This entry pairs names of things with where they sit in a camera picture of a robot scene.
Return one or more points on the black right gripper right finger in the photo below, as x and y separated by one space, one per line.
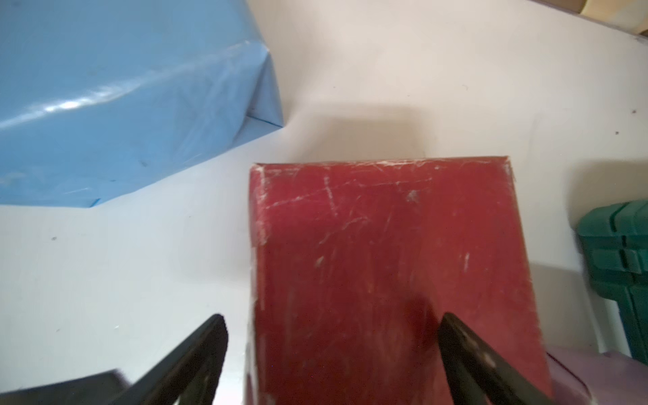
477 374

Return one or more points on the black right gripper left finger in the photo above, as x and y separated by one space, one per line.
189 374

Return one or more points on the purple gift box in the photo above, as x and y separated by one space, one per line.
586 378

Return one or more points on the dark red gift box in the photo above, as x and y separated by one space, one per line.
355 263

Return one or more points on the blue gift box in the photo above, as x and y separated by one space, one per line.
102 98

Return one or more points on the green plastic tool case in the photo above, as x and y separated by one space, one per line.
614 243

